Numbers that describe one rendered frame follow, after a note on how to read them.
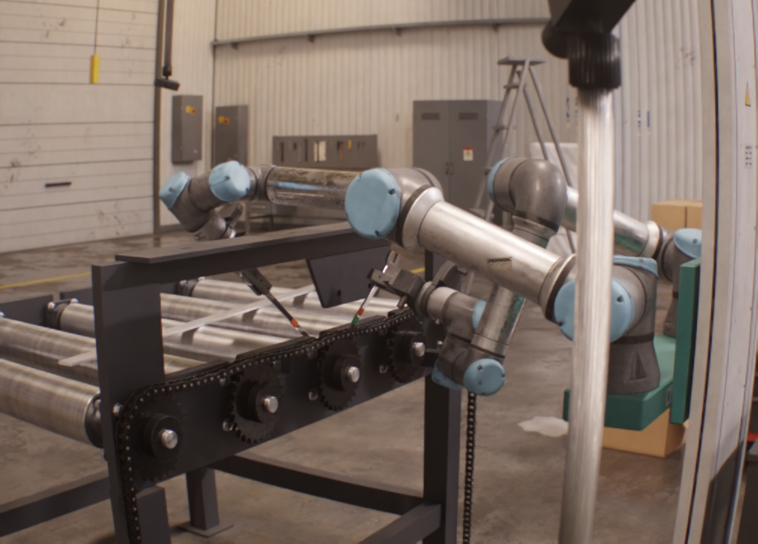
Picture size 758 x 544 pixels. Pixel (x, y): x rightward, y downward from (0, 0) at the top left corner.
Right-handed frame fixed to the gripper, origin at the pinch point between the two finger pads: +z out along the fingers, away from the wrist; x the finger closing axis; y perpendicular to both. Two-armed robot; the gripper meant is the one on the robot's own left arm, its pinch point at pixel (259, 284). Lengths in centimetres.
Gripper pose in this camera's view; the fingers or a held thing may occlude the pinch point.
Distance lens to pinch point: 207.5
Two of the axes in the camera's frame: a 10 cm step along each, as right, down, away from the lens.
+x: 7.5, -1.3, -6.5
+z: 5.4, 6.8, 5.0
